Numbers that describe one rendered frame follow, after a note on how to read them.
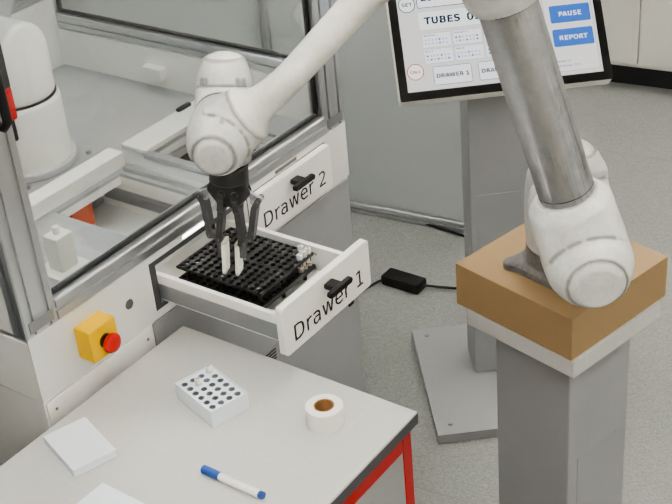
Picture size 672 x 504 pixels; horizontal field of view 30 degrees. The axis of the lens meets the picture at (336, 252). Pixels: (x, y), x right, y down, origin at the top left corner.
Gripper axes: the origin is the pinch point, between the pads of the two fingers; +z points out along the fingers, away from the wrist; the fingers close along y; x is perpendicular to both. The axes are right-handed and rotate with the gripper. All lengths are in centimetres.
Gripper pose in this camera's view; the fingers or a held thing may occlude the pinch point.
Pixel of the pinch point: (232, 256)
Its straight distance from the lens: 245.5
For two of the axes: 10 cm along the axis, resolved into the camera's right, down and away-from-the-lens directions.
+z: 0.0, 8.7, 4.9
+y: -9.7, -1.1, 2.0
